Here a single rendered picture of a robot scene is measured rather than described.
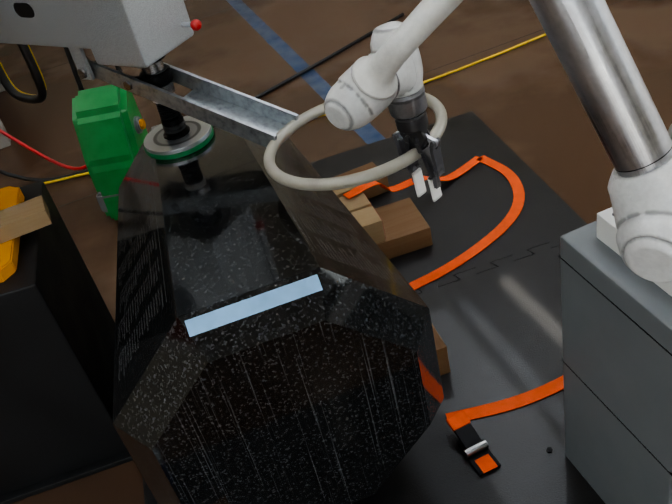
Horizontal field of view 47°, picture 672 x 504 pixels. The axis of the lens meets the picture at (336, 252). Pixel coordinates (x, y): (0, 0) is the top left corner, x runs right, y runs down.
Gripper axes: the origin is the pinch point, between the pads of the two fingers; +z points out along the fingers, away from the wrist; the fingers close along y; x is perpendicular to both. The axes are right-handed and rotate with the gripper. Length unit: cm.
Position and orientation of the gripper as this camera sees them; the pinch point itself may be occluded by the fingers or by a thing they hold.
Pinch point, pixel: (427, 185)
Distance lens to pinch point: 191.7
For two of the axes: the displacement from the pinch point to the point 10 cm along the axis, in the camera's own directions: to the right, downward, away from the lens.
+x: -6.9, 5.6, -4.6
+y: -6.7, -2.6, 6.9
